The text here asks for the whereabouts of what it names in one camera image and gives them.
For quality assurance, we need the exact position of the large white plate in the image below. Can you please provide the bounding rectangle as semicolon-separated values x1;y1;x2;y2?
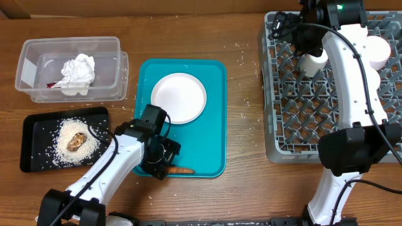
151;73;207;124

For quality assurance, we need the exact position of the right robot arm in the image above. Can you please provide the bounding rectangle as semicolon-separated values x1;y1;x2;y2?
271;1;401;225

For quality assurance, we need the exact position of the clear plastic bin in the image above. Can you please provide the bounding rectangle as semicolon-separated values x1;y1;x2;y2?
15;36;129;103

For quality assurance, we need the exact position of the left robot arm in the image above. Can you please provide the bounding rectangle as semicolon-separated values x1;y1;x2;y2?
37;104;181;226

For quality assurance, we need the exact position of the small pink plate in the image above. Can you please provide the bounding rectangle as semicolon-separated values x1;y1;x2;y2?
367;36;391;70

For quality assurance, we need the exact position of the orange carrot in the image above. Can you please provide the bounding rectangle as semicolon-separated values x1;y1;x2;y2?
166;166;195;175

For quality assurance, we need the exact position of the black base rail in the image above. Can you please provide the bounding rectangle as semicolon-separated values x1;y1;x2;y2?
134;216;359;226

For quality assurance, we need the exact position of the white cup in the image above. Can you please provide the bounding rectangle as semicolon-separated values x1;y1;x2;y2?
300;50;328;78

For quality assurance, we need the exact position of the white napkin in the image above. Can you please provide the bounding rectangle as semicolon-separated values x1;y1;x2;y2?
52;53;95;96

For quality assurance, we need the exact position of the grey dishwasher rack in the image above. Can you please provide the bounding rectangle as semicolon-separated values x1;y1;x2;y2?
258;11;401;163

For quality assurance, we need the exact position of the pile of white rice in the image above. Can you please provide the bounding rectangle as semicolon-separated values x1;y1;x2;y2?
49;119;101;168

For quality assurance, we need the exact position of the red snack wrapper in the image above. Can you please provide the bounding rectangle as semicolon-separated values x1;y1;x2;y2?
46;82;56;89

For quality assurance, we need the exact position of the black plastic tray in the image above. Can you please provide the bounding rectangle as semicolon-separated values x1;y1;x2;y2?
19;107;112;173

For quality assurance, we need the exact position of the pale green bowl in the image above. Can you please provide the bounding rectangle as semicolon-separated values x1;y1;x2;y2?
366;67;381;99

